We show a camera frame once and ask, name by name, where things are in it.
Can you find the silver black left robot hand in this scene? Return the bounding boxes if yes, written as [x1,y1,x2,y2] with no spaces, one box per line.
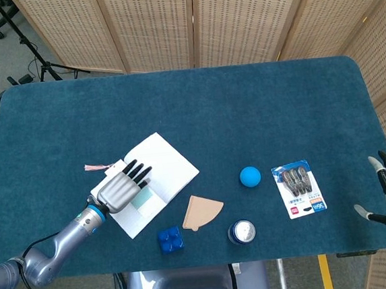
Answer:
[94,158,157,215]

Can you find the teal and cream tasselled bookmark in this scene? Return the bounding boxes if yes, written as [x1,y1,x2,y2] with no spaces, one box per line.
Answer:
[84,156,169,224]

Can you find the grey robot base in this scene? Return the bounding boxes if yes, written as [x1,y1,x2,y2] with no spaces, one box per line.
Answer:
[123,259,271,289]

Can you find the open white lined notebook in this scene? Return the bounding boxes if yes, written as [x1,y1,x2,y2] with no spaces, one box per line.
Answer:
[84,128,205,244]

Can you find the blue plastic building block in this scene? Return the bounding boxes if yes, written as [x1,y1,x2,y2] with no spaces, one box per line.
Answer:
[156,224,187,256]

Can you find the tan paper coffee filters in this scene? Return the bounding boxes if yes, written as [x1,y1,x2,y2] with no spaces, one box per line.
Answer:
[179,192,227,233]

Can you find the blister pack of clips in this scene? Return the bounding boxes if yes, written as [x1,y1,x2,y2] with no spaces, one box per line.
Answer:
[269,158,329,222]

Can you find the teal table cloth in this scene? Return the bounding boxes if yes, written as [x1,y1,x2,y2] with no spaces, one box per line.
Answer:
[0,51,386,286]

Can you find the blue and white drink can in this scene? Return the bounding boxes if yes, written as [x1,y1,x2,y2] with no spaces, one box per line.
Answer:
[226,218,258,247]

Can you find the blue foam ball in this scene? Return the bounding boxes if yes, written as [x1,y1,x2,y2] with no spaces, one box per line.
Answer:
[238,165,263,188]

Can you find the black tripod stand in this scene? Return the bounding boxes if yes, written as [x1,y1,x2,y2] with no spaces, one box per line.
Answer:
[0,0,90,87]

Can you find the woven wooden folding screen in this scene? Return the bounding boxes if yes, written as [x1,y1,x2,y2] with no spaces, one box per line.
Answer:
[11,0,386,289]

